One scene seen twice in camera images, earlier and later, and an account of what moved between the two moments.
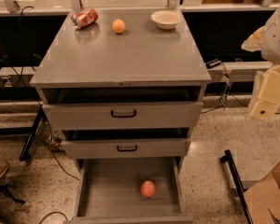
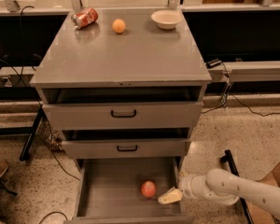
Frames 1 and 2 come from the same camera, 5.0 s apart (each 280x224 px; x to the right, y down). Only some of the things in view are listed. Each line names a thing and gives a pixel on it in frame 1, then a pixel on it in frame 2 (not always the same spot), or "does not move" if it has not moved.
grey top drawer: [126, 115] does not move
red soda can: [84, 18] does not move
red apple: [147, 189] does not move
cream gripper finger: [274, 90] -> [191, 186]
